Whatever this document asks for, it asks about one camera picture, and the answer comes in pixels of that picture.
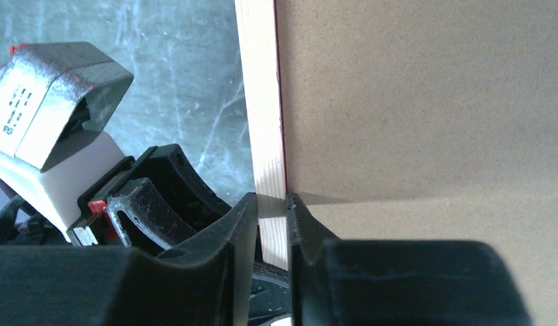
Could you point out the brown cardboard backing board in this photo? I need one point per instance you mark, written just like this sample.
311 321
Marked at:
429 119

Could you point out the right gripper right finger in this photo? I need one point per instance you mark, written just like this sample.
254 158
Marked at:
395 282

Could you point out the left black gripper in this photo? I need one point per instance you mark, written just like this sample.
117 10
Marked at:
163 203

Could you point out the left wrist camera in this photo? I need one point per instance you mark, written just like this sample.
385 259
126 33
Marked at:
56 98

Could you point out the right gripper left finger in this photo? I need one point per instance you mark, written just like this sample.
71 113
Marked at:
205 280

